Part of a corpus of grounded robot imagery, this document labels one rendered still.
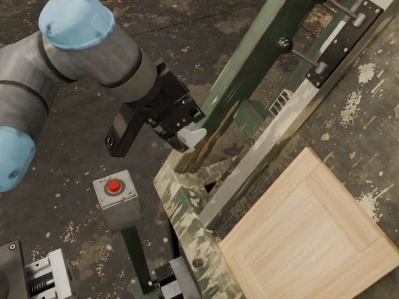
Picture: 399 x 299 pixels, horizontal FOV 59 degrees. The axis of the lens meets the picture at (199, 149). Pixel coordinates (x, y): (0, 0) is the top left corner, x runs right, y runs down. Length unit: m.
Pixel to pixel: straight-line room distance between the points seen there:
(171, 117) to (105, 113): 2.25
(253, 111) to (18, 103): 0.77
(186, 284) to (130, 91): 0.82
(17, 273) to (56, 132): 1.86
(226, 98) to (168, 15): 2.85
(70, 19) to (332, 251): 0.69
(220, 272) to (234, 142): 1.57
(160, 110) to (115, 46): 0.15
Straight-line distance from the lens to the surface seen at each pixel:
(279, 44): 0.81
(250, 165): 0.96
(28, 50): 0.50
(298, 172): 0.89
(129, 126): 0.56
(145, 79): 0.50
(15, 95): 0.45
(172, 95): 0.55
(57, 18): 0.45
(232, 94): 1.08
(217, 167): 1.37
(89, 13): 0.44
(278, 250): 0.95
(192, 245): 1.13
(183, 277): 1.22
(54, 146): 2.68
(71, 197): 2.36
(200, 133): 0.64
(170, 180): 1.22
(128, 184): 1.17
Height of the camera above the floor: 1.88
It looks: 50 degrees down
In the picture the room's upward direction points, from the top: straight up
